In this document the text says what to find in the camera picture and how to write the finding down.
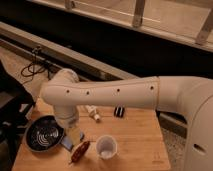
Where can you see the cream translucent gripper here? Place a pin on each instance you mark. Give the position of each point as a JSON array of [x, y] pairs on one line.
[[73, 134]]

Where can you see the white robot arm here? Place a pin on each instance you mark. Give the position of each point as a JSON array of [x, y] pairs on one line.
[[189, 96]]

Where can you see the dark ceramic patterned bowl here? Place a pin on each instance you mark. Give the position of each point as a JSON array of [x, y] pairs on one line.
[[43, 134]]

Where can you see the blue sponge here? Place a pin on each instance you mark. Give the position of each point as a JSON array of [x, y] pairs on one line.
[[68, 144]]

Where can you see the white tube bottle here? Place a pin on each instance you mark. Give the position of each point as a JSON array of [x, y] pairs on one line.
[[93, 113]]

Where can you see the white plastic cup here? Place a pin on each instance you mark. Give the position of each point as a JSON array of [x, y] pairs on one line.
[[106, 147]]

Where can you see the black chair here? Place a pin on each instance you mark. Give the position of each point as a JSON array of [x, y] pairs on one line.
[[12, 96]]

